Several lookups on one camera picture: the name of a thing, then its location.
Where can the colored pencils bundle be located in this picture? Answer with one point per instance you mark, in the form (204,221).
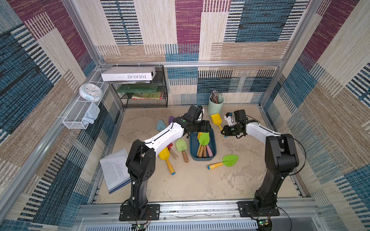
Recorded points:
(214,96)

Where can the colourful book on shelf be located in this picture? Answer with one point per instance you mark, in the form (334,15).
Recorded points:
(148,96)

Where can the green trowel wooden handle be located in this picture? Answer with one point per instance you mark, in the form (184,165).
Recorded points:
(204,140)
(181,146)

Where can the mint green pencil cup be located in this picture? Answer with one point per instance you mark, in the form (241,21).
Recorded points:
(215,108)

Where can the dark teal storage box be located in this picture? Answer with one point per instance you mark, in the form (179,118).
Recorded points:
(193,141)

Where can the light blue cloth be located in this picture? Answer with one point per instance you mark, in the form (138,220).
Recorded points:
(91,114)

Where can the yellow shovel blue tip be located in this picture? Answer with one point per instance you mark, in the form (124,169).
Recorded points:
(165,155)
(216,118)

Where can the white wire basket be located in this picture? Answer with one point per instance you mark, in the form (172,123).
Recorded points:
(73,119)

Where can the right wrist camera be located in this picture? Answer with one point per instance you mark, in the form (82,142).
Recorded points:
(229,118)

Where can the white round clock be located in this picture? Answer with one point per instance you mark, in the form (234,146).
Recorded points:
(90,92)

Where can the red shovel wooden handle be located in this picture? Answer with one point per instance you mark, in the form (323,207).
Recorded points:
(174,155)

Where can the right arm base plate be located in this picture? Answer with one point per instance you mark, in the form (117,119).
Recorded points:
(248,209)

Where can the black wire shelf rack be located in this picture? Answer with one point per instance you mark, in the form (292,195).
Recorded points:
(159,79)

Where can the white folio box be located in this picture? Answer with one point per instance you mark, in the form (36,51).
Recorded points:
(122,73)

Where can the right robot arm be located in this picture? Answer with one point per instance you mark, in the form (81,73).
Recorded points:
(281,159)

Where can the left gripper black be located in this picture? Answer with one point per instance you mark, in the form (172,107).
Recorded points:
(204,126)

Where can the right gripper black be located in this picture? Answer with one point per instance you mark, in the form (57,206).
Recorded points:
(228,130)

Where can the purple trowel pink handle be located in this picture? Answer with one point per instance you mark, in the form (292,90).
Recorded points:
(210,153)
(170,120)

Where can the green book on shelf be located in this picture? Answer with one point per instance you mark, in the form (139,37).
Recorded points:
(137,88)

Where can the open white book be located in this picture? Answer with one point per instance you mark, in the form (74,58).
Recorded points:
(115,170)

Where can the green trowel yellow handle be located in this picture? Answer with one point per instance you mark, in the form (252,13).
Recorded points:
(228,160)

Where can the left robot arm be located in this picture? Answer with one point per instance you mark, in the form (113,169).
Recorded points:
(141,161)

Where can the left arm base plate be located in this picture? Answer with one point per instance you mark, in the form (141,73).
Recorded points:
(147,212)

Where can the light blue trowel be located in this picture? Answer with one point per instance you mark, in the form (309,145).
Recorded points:
(161,125)

